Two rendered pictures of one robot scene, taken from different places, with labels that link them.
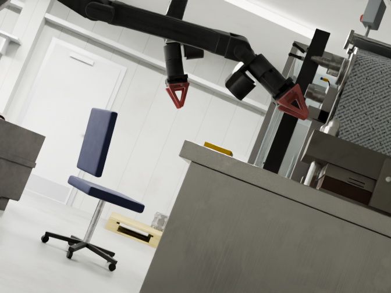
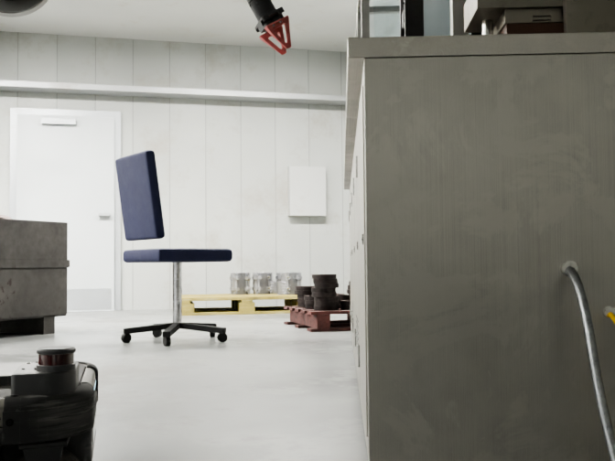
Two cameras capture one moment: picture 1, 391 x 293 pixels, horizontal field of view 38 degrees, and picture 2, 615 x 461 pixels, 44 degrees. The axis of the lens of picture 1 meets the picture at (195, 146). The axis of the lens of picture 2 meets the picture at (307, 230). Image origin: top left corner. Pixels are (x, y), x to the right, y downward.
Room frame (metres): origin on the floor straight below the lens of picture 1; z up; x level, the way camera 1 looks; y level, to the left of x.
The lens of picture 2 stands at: (-0.16, 0.27, 0.47)
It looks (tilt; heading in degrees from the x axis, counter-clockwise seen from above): 3 degrees up; 354
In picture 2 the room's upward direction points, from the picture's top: 1 degrees counter-clockwise
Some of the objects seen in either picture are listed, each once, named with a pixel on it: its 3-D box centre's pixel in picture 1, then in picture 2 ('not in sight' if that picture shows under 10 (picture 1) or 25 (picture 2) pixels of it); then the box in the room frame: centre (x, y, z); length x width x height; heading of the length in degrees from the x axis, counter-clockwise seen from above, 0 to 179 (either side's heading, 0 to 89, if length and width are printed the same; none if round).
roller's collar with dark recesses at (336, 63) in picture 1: (338, 67); not in sight; (1.77, -0.33, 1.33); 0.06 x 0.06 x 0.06; 81
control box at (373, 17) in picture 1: (372, 13); not in sight; (2.06, -0.43, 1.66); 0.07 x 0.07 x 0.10; 56
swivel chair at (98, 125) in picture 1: (105, 186); (173, 246); (4.74, 0.57, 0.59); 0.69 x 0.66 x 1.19; 101
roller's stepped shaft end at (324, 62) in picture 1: (320, 60); not in sight; (1.78, -0.27, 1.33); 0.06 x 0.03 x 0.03; 81
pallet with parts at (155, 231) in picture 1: (158, 229); (242, 292); (7.69, 0.06, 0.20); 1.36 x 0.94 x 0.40; 97
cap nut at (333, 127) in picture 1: (333, 128); not in sight; (1.29, -0.28, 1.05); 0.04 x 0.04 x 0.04
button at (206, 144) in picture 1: (217, 152); not in sight; (1.39, -0.06, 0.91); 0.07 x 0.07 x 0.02; 81
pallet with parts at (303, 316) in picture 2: not in sight; (369, 296); (5.67, -0.87, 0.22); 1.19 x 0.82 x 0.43; 97
